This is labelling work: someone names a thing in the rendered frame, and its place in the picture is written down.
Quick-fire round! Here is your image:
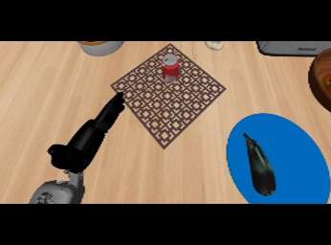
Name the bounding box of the grey round pot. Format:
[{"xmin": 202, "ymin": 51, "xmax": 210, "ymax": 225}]
[{"xmin": 77, "ymin": 40, "xmax": 126, "ymax": 57}]

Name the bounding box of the brown lattice placemat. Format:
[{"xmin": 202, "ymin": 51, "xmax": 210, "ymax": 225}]
[{"xmin": 109, "ymin": 43, "xmax": 227, "ymax": 150}]

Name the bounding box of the grey flat appliance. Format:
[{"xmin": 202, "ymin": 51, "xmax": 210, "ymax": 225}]
[{"xmin": 255, "ymin": 40, "xmax": 331, "ymax": 57}]

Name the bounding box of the dark elongated squash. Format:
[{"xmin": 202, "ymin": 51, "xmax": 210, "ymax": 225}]
[{"xmin": 242, "ymin": 132, "xmax": 278, "ymax": 197}]

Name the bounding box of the red bottle with grey cap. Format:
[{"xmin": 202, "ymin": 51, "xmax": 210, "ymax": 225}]
[{"xmin": 160, "ymin": 53, "xmax": 182, "ymax": 84}]

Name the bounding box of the brown wooden bowl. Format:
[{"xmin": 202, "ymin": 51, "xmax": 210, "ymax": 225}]
[{"xmin": 307, "ymin": 47, "xmax": 331, "ymax": 122}]

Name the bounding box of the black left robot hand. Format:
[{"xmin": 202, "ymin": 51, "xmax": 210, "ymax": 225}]
[{"xmin": 47, "ymin": 91, "xmax": 126, "ymax": 174}]

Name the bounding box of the blue plate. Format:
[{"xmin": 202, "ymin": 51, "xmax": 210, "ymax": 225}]
[{"xmin": 224, "ymin": 112, "xmax": 331, "ymax": 205}]

